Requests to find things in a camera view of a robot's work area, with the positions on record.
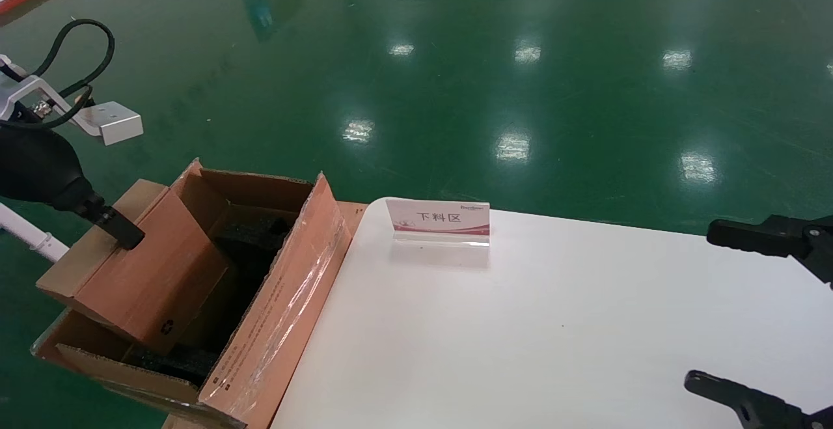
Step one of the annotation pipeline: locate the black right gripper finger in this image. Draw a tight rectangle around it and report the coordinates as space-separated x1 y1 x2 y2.
707 214 833 286
683 370 833 429

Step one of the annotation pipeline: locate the white pipe with clamp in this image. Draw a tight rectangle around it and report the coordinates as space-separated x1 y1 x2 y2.
0 202 70 264

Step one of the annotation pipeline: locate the silver camera mounting bracket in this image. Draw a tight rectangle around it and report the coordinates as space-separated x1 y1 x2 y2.
0 55 98 137

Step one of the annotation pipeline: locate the black foam insert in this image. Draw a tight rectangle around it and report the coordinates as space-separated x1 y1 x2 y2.
212 215 294 286
124 344 219 387

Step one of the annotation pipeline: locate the small cardboard box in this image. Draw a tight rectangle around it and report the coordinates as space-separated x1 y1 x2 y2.
37 178 230 355

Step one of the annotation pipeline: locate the large open cardboard box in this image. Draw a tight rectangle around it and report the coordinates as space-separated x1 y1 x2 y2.
31 159 370 429

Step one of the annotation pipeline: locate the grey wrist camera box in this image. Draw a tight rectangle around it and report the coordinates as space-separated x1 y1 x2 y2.
78 102 144 146

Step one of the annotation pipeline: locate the acrylic sign with pink label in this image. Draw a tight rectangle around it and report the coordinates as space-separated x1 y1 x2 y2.
386 199 491 248

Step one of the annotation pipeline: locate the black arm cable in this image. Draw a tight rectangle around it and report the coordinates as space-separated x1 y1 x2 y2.
0 19 116 130

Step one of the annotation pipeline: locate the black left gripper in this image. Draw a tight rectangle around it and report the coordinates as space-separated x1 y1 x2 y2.
0 120 145 251

